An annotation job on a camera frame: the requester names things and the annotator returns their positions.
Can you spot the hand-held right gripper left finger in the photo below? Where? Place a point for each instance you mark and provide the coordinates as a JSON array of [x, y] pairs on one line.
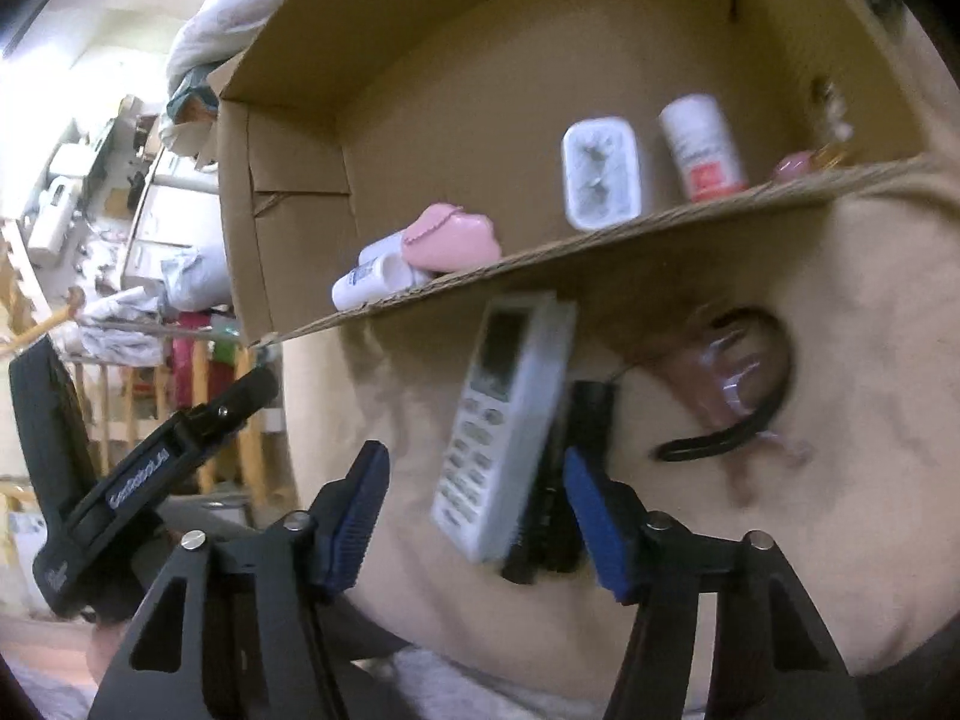
[[360, 517]]

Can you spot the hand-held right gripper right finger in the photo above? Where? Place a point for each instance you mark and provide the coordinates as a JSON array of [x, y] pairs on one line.
[[600, 532]]

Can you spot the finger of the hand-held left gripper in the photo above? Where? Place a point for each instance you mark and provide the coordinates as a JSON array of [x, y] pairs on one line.
[[240, 405]]

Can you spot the black cylindrical gadget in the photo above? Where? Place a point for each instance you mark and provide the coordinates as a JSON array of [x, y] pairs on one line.
[[589, 412]]

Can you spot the white remote control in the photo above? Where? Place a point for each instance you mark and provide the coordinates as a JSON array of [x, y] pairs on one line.
[[495, 427]]

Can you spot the small white bottle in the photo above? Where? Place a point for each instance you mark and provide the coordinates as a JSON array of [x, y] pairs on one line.
[[375, 285]]

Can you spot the white rounded plastic case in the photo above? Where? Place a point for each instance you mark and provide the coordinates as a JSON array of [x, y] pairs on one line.
[[381, 249]]

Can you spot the white power adapter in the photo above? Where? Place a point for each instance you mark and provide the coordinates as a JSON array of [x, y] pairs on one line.
[[604, 172]]

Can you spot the white medicine bottle red label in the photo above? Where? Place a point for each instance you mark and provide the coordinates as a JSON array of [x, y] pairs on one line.
[[701, 146]]

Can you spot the small pink block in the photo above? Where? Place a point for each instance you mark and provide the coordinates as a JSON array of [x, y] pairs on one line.
[[791, 167]]

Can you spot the cardboard box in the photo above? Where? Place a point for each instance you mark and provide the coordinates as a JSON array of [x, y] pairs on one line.
[[525, 52]]

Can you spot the wooden rack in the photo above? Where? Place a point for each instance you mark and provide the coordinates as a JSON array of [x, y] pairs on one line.
[[225, 457]]

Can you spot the red bag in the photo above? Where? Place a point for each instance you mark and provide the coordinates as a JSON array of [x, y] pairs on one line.
[[182, 352]]

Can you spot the grey stuffed bag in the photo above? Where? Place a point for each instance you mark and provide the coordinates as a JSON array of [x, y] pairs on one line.
[[193, 281]]

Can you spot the hanging grey white cloth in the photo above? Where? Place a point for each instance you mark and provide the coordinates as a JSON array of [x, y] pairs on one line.
[[124, 326]]

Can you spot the person's light grey clothing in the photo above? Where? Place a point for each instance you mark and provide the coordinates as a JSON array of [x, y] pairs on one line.
[[525, 690]]

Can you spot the clear pink plastic piece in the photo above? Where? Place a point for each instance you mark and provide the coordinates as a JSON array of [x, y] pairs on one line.
[[716, 382]]

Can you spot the white base cabinet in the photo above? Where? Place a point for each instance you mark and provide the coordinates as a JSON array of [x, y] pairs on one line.
[[169, 217]]

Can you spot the white water heater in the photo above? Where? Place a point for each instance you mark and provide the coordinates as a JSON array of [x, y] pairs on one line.
[[56, 210]]

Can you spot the white duvet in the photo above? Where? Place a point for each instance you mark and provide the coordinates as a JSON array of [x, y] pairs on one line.
[[225, 7]]

